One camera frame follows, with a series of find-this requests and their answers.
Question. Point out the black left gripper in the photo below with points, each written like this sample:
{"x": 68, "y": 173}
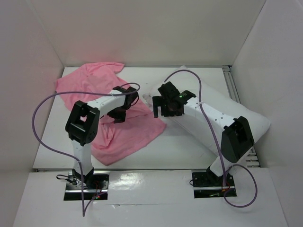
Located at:
{"x": 119, "y": 117}

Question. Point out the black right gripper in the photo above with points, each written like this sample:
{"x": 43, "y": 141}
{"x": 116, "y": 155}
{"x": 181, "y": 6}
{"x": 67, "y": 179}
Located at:
{"x": 158, "y": 101}

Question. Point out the white pillow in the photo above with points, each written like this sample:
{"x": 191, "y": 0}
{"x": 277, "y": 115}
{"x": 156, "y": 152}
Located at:
{"x": 183, "y": 144}

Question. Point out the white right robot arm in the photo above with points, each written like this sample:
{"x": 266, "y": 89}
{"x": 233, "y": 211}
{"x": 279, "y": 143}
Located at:
{"x": 225, "y": 135}

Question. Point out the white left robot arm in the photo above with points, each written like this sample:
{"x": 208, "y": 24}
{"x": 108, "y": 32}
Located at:
{"x": 82, "y": 126}

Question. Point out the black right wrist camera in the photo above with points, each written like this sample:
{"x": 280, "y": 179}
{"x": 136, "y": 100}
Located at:
{"x": 185, "y": 96}

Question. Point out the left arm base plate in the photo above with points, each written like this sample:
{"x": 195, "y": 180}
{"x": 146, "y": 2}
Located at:
{"x": 97, "y": 187}

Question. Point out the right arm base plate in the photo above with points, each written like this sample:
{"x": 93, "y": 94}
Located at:
{"x": 203, "y": 187}

